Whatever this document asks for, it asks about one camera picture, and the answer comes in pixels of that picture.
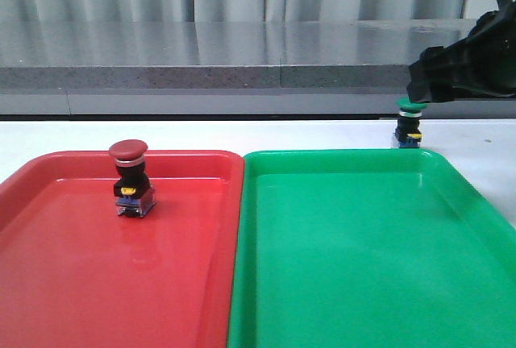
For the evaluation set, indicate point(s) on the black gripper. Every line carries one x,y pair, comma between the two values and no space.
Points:
481,65

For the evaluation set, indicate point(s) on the green mushroom push button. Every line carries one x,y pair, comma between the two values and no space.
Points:
407,133

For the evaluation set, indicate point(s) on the red mushroom push button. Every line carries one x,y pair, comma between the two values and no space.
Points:
133,191

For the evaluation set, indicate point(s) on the green plastic tray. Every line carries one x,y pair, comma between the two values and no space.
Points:
369,248

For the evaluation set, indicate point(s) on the grey stone counter ledge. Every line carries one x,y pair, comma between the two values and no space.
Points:
213,69

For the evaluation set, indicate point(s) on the red plastic tray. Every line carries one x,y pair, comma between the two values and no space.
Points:
76,274

